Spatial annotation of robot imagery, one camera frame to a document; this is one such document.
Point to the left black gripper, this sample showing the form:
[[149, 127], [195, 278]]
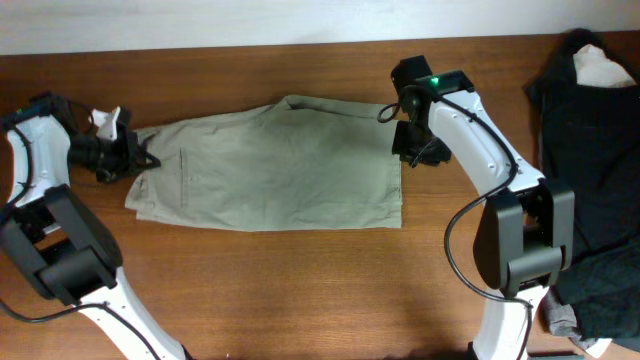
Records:
[[130, 154]]

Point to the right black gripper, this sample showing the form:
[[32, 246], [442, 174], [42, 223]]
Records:
[[417, 153]]

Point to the khaki green shorts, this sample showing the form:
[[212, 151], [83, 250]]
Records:
[[303, 163]]

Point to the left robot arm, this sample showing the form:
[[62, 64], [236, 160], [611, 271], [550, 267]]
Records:
[[57, 243]]

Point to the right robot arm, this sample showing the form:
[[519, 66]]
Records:
[[525, 236]]

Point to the black garment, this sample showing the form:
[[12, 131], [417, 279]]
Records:
[[589, 138]]

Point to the white cloth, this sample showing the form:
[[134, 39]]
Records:
[[593, 68]]

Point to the grey cloth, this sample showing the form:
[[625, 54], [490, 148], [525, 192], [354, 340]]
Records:
[[561, 321]]

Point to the dark teal garment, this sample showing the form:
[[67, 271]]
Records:
[[603, 290]]

